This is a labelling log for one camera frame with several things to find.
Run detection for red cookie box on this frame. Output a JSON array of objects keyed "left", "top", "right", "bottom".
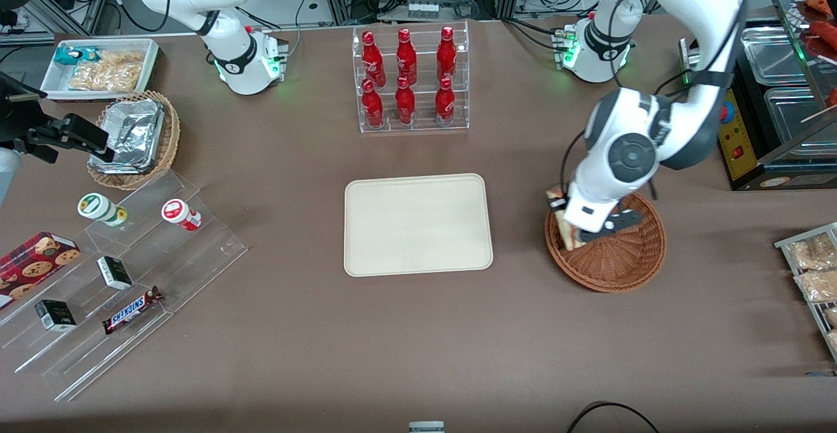
[{"left": 0, "top": 231, "right": 82, "bottom": 310}]

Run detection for green lid snack cup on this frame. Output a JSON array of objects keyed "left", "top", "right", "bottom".
[{"left": 77, "top": 192, "right": 129, "bottom": 228}]

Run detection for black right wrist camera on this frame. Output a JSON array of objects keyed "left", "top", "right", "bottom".
[{"left": 0, "top": 70, "right": 48, "bottom": 147}]

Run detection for clear bag of pastry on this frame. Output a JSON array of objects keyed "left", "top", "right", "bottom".
[
  {"left": 794, "top": 269, "right": 837, "bottom": 303},
  {"left": 785, "top": 232, "right": 837, "bottom": 271}
]

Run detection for triangular sandwich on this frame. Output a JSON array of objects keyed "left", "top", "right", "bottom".
[{"left": 546, "top": 186, "right": 587, "bottom": 251}]

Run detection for snickers chocolate bar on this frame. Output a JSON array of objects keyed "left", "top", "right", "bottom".
[{"left": 102, "top": 285, "right": 164, "bottom": 336}]

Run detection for beige plastic serving tray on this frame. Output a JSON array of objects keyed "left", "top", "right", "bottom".
[{"left": 344, "top": 173, "right": 494, "bottom": 278}]

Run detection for red lid snack cup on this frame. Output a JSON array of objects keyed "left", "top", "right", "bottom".
[{"left": 161, "top": 198, "right": 203, "bottom": 232}]

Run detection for tan wicker basket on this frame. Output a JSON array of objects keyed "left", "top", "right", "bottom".
[{"left": 86, "top": 90, "right": 181, "bottom": 191}]

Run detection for red cola bottle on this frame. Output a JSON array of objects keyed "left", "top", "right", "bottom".
[
  {"left": 394, "top": 76, "right": 417, "bottom": 126},
  {"left": 434, "top": 77, "right": 456, "bottom": 127},
  {"left": 396, "top": 28, "right": 419, "bottom": 86},
  {"left": 361, "top": 31, "right": 387, "bottom": 88},
  {"left": 436, "top": 26, "right": 458, "bottom": 82},
  {"left": 361, "top": 79, "right": 385, "bottom": 129}
]

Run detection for black heated food cabinet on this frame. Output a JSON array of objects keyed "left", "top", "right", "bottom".
[{"left": 679, "top": 0, "right": 837, "bottom": 192}]

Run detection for teal snack packet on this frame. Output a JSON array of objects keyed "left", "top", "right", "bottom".
[{"left": 53, "top": 46, "right": 100, "bottom": 67}]

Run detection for grey wire rack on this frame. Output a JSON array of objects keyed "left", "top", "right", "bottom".
[{"left": 774, "top": 222, "right": 837, "bottom": 363}]

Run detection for white rectangular snack tray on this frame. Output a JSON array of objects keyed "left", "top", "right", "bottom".
[{"left": 40, "top": 38, "right": 162, "bottom": 102}]

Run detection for black cable loop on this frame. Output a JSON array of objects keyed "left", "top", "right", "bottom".
[{"left": 566, "top": 401, "right": 662, "bottom": 433}]

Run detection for aluminium foil containers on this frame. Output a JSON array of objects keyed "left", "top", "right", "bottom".
[{"left": 88, "top": 97, "right": 165, "bottom": 174}]

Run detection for steel food pan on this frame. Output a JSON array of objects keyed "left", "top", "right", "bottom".
[
  {"left": 764, "top": 85, "right": 837, "bottom": 154},
  {"left": 741, "top": 26, "right": 806, "bottom": 85}
]

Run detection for brown round wicker basket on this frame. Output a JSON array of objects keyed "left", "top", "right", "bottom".
[{"left": 544, "top": 184, "right": 667, "bottom": 293}]

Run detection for clear acrylic stepped display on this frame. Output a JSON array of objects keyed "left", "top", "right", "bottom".
[{"left": 0, "top": 167, "right": 248, "bottom": 403}]

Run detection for clear acrylic bottle rack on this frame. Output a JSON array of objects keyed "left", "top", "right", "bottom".
[{"left": 352, "top": 20, "right": 471, "bottom": 135}]

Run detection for small black box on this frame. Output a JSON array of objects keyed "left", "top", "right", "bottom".
[
  {"left": 96, "top": 255, "right": 134, "bottom": 291},
  {"left": 33, "top": 299, "right": 78, "bottom": 333}
]

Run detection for clear bag of chips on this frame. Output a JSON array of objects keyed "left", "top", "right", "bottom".
[{"left": 68, "top": 50, "right": 146, "bottom": 93}]

